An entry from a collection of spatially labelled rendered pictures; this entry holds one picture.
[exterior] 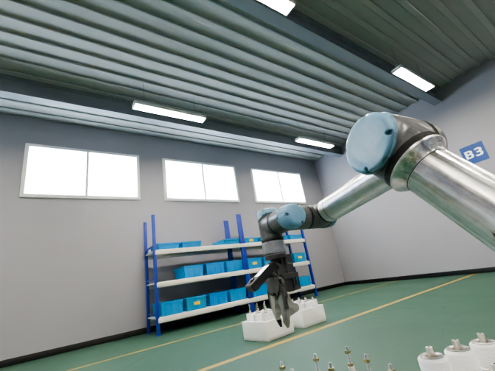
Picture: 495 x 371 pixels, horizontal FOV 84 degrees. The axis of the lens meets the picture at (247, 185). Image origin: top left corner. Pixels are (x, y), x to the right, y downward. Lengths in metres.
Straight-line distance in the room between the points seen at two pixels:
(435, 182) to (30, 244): 5.52
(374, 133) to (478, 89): 7.11
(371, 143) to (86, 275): 5.31
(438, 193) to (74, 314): 5.37
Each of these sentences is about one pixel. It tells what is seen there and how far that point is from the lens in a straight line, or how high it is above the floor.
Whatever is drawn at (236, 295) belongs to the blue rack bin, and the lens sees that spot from 5.61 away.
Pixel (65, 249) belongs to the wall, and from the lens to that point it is 5.61.
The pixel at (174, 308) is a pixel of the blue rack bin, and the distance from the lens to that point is 5.10.
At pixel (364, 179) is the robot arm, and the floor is 0.80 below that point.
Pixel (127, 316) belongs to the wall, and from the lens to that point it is 5.64.
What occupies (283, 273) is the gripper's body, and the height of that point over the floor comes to 0.61.
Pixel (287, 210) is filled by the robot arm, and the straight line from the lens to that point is 0.80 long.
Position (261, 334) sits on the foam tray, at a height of 0.06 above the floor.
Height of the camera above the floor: 0.61
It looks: 19 degrees up
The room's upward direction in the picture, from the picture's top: 9 degrees counter-clockwise
